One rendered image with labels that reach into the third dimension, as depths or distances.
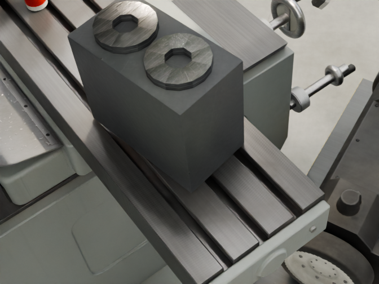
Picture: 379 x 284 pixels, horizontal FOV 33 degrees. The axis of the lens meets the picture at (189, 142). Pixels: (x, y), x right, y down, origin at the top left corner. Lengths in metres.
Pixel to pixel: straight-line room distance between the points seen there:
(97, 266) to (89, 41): 0.75
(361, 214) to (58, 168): 0.60
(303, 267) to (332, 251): 0.15
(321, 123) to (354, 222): 0.94
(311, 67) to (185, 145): 1.57
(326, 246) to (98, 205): 0.46
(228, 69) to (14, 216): 0.58
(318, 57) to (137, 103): 1.61
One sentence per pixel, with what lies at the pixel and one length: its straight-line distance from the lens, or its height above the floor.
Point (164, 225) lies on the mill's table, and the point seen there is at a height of 0.95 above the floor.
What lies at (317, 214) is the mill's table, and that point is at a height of 0.94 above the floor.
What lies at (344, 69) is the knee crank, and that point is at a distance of 1.65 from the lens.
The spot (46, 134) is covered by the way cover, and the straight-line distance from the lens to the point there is 1.14.
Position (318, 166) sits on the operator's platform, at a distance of 1.63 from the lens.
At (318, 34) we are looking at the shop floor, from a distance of 2.50.
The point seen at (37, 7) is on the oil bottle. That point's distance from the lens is 1.25.
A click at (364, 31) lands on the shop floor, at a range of 2.53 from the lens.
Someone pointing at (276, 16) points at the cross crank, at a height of 0.63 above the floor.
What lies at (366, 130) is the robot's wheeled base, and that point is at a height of 0.59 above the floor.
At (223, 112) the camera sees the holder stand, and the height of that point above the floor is 1.07.
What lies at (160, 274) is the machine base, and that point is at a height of 0.20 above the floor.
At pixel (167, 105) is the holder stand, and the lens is 0.80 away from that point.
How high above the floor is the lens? 1.75
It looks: 54 degrees down
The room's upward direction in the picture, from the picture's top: 8 degrees counter-clockwise
